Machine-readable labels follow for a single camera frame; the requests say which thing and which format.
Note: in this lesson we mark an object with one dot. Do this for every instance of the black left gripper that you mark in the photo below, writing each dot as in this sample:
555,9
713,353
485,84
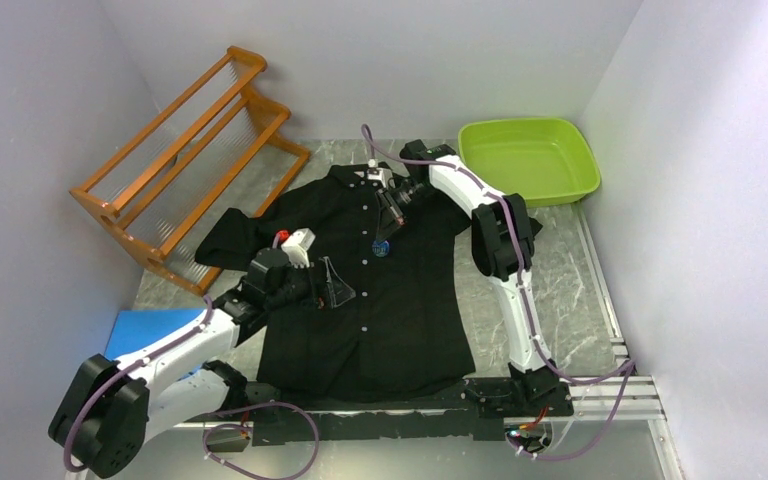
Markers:
339,291

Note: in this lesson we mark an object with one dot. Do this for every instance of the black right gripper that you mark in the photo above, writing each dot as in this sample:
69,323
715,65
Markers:
390,216

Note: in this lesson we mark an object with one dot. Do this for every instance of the blue round brooch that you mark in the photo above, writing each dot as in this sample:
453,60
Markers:
381,249

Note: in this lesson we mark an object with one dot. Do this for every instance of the black button shirt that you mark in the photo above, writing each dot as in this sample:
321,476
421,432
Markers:
401,334

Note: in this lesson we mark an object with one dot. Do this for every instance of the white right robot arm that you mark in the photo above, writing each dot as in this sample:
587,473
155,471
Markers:
502,247

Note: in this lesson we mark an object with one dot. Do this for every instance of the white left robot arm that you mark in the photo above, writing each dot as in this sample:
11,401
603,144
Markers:
159,371

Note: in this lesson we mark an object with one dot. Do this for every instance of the green plastic basin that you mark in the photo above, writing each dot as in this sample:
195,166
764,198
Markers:
545,160

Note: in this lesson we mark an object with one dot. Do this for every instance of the orange wooden rack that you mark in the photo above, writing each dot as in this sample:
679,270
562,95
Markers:
156,194

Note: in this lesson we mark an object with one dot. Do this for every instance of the blue foam pad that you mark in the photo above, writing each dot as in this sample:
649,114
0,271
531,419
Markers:
136,329

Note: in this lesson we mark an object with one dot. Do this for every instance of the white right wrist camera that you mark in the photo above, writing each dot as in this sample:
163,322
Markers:
378,174

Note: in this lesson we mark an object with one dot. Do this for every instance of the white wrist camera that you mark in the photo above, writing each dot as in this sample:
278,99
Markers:
295,245
378,174

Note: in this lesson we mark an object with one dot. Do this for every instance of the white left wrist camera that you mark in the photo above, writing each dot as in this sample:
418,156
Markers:
295,245

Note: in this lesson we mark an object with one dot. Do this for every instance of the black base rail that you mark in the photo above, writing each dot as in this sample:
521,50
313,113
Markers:
481,408

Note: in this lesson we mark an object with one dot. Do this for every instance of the aluminium frame rail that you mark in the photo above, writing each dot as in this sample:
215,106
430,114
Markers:
599,409

